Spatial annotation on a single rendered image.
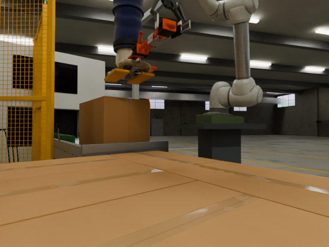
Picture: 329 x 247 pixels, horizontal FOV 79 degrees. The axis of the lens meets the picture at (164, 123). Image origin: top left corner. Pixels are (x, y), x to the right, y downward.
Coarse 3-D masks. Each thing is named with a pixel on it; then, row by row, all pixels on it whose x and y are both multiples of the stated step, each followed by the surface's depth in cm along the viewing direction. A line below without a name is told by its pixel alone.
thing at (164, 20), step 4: (164, 20) 96; (168, 20) 97; (160, 24) 101; (164, 24) 96; (160, 28) 101; (164, 28) 97; (168, 28) 97; (172, 28) 98; (156, 32) 103; (160, 32) 101; (164, 32) 101; (168, 32) 101; (172, 32) 100; (164, 36) 105; (168, 36) 105
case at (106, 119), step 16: (80, 112) 187; (96, 112) 155; (112, 112) 148; (128, 112) 156; (144, 112) 166; (80, 128) 187; (96, 128) 154; (112, 128) 148; (128, 128) 156; (144, 128) 165; (80, 144) 186
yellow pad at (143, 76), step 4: (136, 76) 151; (140, 76) 147; (144, 76) 147; (148, 76) 147; (152, 76) 147; (128, 80) 167; (132, 80) 160; (136, 80) 160; (140, 80) 160; (144, 80) 160; (136, 84) 175
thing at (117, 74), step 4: (116, 68) 133; (112, 72) 138; (116, 72) 135; (120, 72) 135; (124, 72) 136; (128, 72) 137; (108, 76) 149; (112, 76) 147; (116, 76) 147; (120, 76) 147; (104, 80) 161; (108, 80) 160; (112, 80) 160; (116, 80) 160
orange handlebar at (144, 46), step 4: (168, 24) 96; (172, 24) 96; (156, 36) 108; (160, 36) 110; (144, 44) 119; (140, 48) 125; (144, 48) 123; (148, 48) 123; (132, 56) 139; (152, 68) 168; (156, 68) 171
